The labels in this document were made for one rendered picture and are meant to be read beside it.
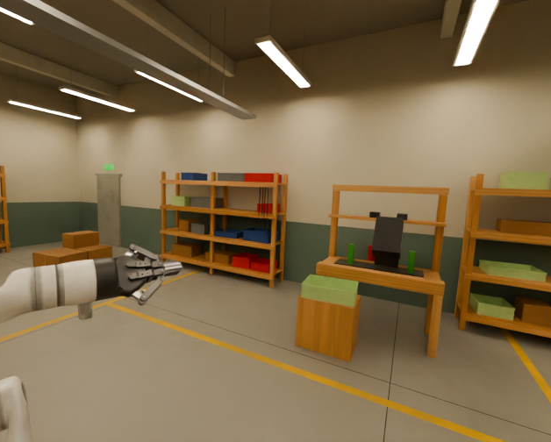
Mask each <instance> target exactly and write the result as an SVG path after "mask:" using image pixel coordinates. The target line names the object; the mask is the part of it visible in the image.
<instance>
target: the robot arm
mask: <svg viewBox="0 0 551 442"><path fill-rule="evenodd" d="M135 258H137V259H139V260H137V259H135ZM142 260H143V261H142ZM181 270H182V263H181V262H177V261H176V260H173V261H167V262H161V261H160V260H159V259H158V255H157V254H155V253H151V252H149V251H148V250H146V249H144V248H141V247H139V246H136V245H134V244H131V245H130V246H129V249H128V251H127V252H126V253H125V254H122V255H119V256H118V257H116V258H111V257H110V258H101V259H93V260H78V261H71V262H67V263H62V264H58V265H56V266H55V265H51V266H43V267H28V268H22V269H18V270H15V271H13V272H12V273H11V274H10V275H9V276H8V278H7V280H6V282H5V283H4V285H3V286H2V287H0V323H2V322H4V321H7V320H9V319H12V318H14V317H17V316H20V315H22V314H25V313H28V312H33V311H38V310H47V309H52V308H56V307H61V306H70V305H77V308H78V318H80V319H81V320H84V319H89V318H92V312H93V311H92V302H95V301H100V300H104V299H109V298H114V297H117V296H125V297H129V296H132V297H133V298H135V299H136V300H138V304H139V305H143V304H144V303H145V302H146V301H147V300H148V299H149V298H150V297H151V296H152V295H153V294H154V292H155V291H156V290H157V289H158V288H159V287H160V286H161V284H162V283H163V281H164V277H165V276H171V275H176V274H179V272H181ZM154 280H156V281H155V282H154V283H153V284H152V285H151V286H150V287H149V288H148V289H147V290H145V289H142V290H141V291H138V290H139V289H140V288H141V287H143V286H144V285H145V283H149V282H151V281H154ZM6 429H8V434H7V439H6V442H32V431H31V424H30V417H29V410H28V401H27V397H26V392H25V385H24V384H23V382H22V381H21V379H20V378H18V377H17V376H11V377H8V378H5V379H2V380H1V381H0V431H4V430H6Z"/></svg>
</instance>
